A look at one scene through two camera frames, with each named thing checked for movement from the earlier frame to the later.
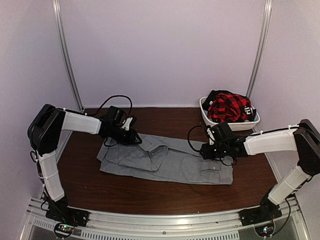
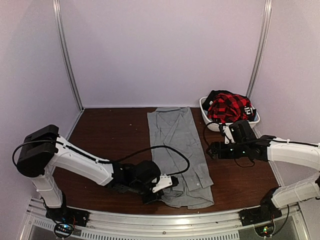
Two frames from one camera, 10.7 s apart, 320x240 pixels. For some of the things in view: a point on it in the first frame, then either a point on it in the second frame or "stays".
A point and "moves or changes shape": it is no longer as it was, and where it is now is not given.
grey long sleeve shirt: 157,158 moves or changes shape
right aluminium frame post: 262,48 stays
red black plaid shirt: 226,107 stays
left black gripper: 130,138 → 146,199
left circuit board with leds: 63,230 stays
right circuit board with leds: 266,230 stays
